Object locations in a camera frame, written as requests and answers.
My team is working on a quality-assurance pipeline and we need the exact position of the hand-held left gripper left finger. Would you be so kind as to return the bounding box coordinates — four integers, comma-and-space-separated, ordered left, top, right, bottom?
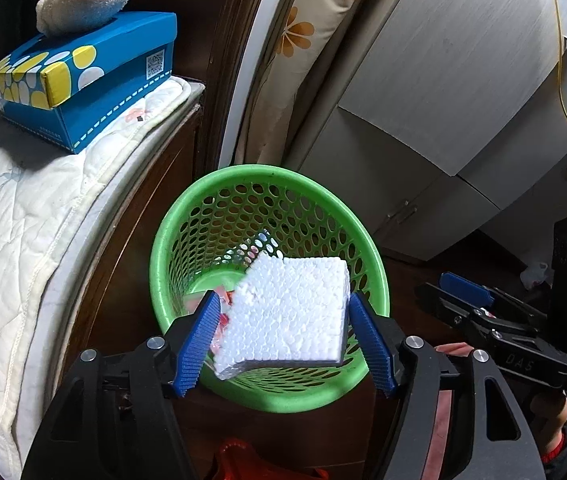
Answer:
20, 291, 221, 480

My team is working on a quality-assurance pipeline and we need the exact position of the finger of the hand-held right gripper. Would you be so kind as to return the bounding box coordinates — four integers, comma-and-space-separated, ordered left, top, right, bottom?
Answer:
416, 282, 567, 389
440, 272, 555, 332

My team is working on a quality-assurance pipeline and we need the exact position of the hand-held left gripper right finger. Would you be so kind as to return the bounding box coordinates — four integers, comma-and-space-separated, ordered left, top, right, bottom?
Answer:
349, 292, 547, 480

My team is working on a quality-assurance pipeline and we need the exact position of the pink plastic wrapper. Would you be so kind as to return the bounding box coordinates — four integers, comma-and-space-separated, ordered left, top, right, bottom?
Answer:
183, 290, 236, 358

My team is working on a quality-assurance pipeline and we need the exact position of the white styrofoam block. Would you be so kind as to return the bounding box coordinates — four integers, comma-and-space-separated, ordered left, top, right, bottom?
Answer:
212, 252, 351, 380

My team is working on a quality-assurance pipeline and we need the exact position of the green plastic mesh basket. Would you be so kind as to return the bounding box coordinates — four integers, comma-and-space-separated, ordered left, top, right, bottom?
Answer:
150, 164, 391, 413

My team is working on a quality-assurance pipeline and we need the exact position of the person's right forearm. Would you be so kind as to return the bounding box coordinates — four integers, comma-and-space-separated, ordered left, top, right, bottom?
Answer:
531, 390, 567, 480

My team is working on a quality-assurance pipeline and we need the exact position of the white plastic bag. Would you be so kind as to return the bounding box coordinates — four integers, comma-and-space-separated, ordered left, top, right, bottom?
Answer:
520, 261, 555, 292

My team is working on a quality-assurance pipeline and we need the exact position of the pink clothing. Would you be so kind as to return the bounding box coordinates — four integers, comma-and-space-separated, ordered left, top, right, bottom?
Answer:
426, 342, 475, 480

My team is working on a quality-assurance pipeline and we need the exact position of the red plastic stool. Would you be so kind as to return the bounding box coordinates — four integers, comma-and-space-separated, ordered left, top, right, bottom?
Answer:
213, 437, 330, 480

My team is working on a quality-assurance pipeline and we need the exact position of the white quilted blanket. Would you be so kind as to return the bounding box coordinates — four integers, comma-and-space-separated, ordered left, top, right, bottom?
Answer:
0, 77, 206, 461

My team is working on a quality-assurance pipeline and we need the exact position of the grey cabinet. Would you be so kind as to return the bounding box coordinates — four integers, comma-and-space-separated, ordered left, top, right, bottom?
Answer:
283, 0, 567, 263

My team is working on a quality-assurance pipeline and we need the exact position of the blue dotted tissue box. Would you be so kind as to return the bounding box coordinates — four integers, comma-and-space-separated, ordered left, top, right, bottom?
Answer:
0, 10, 178, 155

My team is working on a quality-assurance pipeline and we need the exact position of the beige floral cushion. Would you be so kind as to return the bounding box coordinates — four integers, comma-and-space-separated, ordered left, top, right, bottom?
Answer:
236, 0, 389, 173

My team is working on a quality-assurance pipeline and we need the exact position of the brown wooden wardrobe panel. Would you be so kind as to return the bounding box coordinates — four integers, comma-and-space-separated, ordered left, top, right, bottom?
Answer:
196, 0, 294, 178

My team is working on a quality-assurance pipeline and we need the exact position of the wooden bed frame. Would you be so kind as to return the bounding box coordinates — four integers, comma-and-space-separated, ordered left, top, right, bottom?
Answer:
60, 100, 206, 376

